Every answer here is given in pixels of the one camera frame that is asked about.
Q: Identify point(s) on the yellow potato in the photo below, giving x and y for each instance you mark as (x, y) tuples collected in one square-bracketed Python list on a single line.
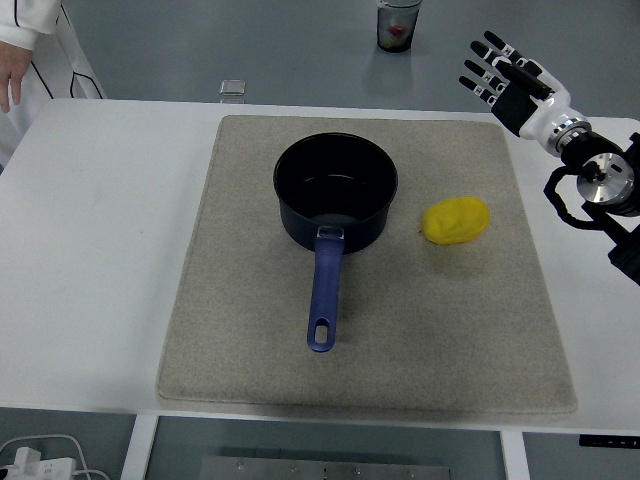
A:
[(455, 220)]

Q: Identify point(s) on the white table leg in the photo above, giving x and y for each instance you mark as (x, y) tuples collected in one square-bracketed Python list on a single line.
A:
[(515, 457), (137, 450)]

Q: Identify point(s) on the grey metal plate with screws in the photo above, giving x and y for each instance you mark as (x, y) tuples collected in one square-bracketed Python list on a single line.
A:
[(325, 469)]

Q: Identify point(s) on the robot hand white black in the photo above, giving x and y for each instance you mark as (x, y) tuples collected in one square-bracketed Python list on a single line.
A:
[(530, 107)]

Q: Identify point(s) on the person's hand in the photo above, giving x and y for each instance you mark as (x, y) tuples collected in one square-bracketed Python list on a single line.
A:
[(10, 65)]

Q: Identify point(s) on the small clear square lid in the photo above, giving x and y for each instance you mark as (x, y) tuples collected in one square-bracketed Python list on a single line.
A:
[(233, 87)]

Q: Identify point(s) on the black table control panel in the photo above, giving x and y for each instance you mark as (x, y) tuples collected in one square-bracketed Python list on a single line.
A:
[(607, 441)]

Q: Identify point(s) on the white power strip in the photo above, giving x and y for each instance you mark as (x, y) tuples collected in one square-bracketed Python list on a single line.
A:
[(45, 467)]

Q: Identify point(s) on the beige table mat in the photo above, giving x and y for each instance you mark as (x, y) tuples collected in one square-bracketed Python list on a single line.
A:
[(400, 325)]

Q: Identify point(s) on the person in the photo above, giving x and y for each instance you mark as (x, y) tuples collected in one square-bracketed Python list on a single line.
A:
[(50, 50)]

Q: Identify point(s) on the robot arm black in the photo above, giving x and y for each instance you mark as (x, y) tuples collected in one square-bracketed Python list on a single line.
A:
[(605, 175)]

